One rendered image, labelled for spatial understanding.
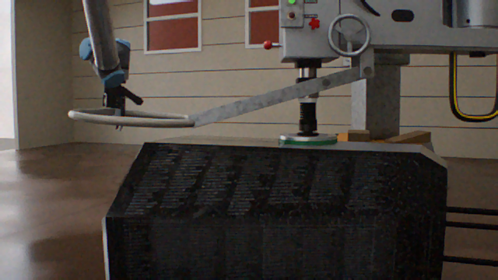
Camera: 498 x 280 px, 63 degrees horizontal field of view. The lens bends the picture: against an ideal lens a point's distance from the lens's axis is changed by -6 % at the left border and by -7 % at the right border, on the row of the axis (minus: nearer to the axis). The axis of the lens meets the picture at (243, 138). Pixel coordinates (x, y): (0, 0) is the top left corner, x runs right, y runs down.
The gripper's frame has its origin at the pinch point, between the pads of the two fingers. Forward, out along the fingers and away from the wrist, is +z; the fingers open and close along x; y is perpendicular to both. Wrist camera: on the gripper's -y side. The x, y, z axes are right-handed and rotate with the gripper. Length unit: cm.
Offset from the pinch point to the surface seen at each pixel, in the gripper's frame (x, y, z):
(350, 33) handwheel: 75, -55, -42
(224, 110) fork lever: 46, -26, -12
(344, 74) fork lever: 67, -62, -28
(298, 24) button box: 63, -42, -43
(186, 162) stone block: 43.1, -13.6, 7.1
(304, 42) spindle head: 63, -46, -38
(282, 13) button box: 60, -38, -47
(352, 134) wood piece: 43, -92, -4
